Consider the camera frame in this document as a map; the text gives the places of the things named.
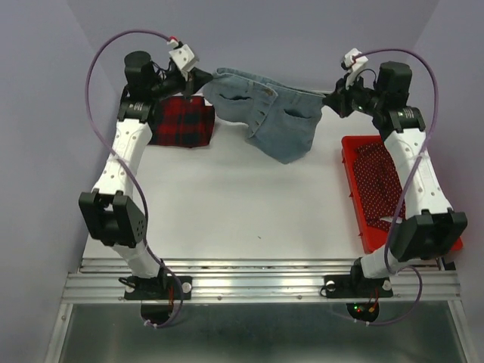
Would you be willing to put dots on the light blue denim skirt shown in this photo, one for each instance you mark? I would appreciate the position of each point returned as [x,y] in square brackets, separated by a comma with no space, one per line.
[281,120]

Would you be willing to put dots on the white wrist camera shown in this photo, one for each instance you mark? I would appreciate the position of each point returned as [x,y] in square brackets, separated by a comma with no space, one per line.
[353,63]
[184,57]

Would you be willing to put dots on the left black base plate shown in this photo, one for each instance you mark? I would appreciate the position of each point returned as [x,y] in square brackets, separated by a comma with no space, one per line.
[166,289]

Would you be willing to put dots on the red navy plaid skirt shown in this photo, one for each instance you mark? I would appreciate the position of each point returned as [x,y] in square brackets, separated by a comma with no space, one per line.
[183,122]

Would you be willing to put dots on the aluminium front rail frame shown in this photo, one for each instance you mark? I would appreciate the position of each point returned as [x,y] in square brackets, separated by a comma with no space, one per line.
[253,310]

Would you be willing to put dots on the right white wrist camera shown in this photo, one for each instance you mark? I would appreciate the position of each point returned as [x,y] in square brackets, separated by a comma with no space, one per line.
[353,63]

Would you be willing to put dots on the aluminium right side rail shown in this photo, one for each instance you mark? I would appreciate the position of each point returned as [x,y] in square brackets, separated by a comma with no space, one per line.
[385,127]

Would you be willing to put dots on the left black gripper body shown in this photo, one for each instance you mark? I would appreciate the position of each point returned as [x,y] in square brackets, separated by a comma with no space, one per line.
[168,84]

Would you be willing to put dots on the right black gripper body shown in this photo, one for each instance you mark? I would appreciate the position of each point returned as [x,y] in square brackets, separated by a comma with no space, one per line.
[358,97]

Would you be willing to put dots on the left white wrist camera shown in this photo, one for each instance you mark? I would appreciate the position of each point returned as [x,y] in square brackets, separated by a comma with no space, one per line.
[184,57]

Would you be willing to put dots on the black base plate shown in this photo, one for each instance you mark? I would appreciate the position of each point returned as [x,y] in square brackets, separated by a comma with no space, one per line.
[166,289]
[347,287]

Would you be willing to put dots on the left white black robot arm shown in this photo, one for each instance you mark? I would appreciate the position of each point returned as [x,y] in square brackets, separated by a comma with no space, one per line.
[110,214]

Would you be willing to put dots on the dark red dotted skirt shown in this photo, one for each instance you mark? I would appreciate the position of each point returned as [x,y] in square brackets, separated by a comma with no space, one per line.
[377,183]

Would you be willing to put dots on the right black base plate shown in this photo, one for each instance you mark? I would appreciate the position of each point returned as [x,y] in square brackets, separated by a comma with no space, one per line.
[347,287]

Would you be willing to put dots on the white label in bin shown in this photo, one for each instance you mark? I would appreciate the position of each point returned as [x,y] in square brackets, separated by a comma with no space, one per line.
[390,218]

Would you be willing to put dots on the red plastic bin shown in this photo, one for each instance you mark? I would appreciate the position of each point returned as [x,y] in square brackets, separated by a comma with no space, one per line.
[430,226]

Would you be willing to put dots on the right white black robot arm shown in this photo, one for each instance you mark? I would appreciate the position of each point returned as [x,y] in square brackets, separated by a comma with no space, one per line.
[393,79]

